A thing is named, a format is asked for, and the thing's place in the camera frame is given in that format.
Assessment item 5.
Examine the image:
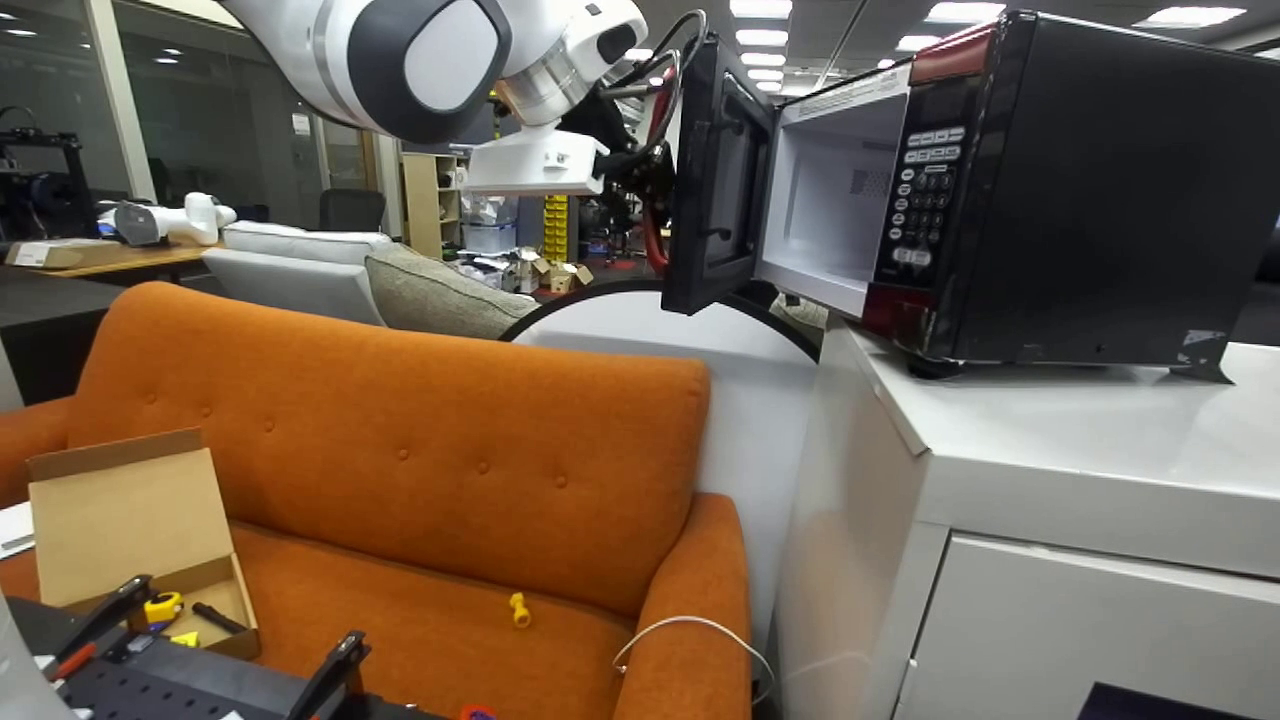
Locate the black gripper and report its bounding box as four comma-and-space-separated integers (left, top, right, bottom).
562, 84, 679, 225

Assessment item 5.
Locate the black microwave door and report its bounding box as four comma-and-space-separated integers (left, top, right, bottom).
658, 34, 779, 322

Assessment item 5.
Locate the red and black microwave oven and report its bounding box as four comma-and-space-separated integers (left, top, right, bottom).
750, 9, 1280, 390

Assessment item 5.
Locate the small open cardboard box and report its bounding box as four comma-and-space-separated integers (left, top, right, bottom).
24, 427, 265, 662

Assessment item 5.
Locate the wooden shelf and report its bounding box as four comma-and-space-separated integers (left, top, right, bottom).
397, 149, 472, 261

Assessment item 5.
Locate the grey fabric cushion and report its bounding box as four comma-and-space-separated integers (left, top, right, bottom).
358, 243, 543, 342

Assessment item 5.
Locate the orange fabric sofa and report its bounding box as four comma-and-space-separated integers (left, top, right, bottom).
0, 278, 754, 720

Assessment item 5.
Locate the ceiling light panel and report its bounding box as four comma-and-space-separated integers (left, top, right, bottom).
921, 0, 1007, 34
1135, 0, 1253, 34

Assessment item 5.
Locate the white cabinet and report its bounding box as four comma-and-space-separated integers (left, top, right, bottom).
774, 325, 1280, 720

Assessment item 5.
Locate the black pen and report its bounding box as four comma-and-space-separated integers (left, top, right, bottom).
189, 600, 254, 642

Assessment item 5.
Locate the small yellow tool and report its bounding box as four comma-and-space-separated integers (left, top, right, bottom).
139, 590, 189, 632

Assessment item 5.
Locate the black perforated table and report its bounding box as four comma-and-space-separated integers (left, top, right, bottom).
51, 623, 443, 720

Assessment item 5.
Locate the thin white cable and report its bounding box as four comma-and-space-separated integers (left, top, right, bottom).
607, 614, 779, 677

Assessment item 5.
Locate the black red handled screwdriver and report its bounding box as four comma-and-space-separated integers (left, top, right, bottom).
43, 574, 156, 685

